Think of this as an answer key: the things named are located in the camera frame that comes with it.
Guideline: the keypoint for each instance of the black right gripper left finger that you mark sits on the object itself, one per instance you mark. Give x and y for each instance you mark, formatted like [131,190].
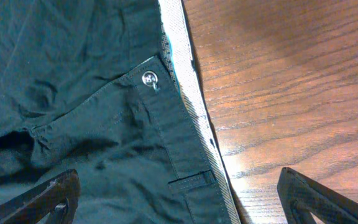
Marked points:
[57,199]

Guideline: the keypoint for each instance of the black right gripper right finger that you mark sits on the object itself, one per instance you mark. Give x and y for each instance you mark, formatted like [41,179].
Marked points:
[302,198]

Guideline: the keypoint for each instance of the black shorts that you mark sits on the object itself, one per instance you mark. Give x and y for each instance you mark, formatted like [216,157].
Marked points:
[111,90]

